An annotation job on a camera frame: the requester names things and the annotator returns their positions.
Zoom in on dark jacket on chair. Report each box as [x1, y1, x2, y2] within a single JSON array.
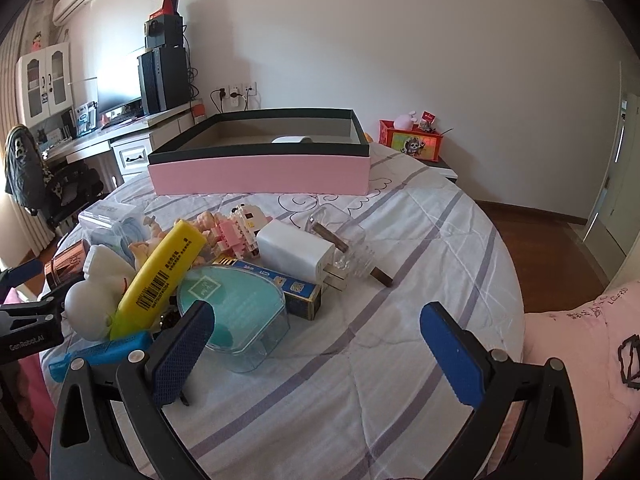
[[4, 125, 52, 216]]

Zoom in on yellow highlighter marker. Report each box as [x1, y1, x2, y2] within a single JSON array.
[[108, 220, 206, 340]]

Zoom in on pink bed cover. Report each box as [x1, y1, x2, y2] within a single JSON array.
[[523, 281, 639, 479]]

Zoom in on white glass door cabinet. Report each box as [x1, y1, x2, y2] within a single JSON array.
[[15, 42, 73, 128]]

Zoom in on black computer tower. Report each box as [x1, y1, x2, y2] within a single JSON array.
[[138, 47, 191, 115]]

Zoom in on white small device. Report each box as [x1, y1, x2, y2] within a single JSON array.
[[271, 136, 314, 144]]

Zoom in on wall power sockets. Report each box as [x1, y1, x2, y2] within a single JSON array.
[[217, 82, 259, 112]]

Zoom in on small blue yellow box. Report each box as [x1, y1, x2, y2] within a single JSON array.
[[214, 256, 322, 321]]

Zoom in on black computer monitor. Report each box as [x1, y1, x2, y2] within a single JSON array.
[[96, 65, 141, 114]]

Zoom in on black office chair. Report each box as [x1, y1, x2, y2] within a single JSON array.
[[4, 123, 109, 236]]

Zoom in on door with metal handle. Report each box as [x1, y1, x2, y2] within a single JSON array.
[[582, 63, 639, 281]]

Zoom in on pink cylindrical case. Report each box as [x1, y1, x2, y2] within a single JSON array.
[[44, 240, 89, 289]]

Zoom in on blue highlighter marker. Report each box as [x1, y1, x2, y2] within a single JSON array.
[[49, 332, 153, 384]]

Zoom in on brown stick clip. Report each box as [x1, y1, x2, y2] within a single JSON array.
[[308, 214, 394, 287]]

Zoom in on red cartoon storage box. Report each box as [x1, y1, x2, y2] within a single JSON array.
[[378, 119, 444, 162]]

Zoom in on black speaker box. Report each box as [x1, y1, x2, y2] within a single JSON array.
[[144, 14, 183, 49]]

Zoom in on white duck figurine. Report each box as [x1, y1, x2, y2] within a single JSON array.
[[64, 245, 136, 341]]

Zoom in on orange cap bottle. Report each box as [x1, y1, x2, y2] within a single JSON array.
[[191, 101, 207, 124]]

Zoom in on teal round container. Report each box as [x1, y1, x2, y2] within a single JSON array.
[[177, 266, 290, 373]]

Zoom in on white charger plug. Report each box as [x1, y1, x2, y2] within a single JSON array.
[[257, 220, 346, 290]]

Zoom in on dental flossers box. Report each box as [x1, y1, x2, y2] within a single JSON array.
[[78, 200, 151, 260]]

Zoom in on pink block figure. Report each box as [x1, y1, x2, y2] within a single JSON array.
[[213, 204, 272, 260]]

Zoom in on pink black storage box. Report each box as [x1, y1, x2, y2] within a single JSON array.
[[148, 108, 371, 196]]

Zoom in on pink pig figurine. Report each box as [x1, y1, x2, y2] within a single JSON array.
[[128, 211, 222, 271]]

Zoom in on striped white quilted cover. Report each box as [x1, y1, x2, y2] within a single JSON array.
[[39, 142, 526, 480]]

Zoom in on white desk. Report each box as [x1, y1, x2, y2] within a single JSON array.
[[44, 99, 203, 193]]

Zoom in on red calendar stand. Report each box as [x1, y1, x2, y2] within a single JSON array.
[[150, 0, 179, 20]]

